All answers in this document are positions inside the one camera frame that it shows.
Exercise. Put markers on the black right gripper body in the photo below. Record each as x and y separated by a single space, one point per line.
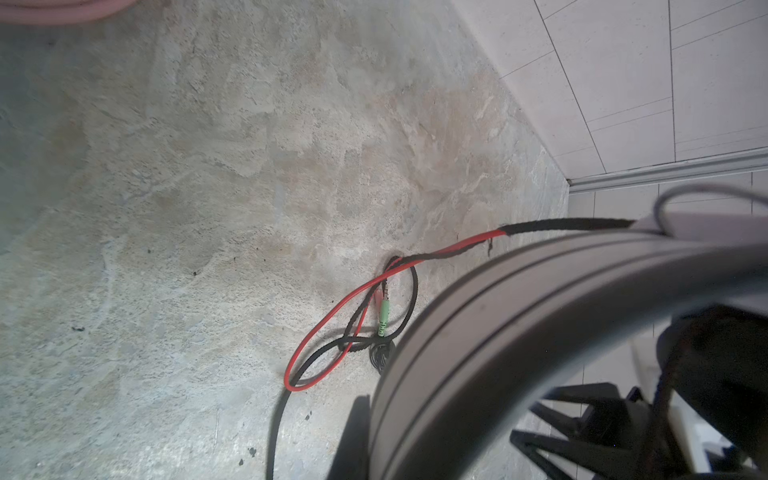
615 438

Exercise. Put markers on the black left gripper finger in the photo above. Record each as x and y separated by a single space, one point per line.
350 461

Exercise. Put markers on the white black headphones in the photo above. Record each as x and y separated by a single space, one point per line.
519 325

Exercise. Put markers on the pink headphones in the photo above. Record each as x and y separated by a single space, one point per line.
59 12

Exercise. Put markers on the aluminium corner post right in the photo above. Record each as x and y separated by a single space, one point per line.
704 167

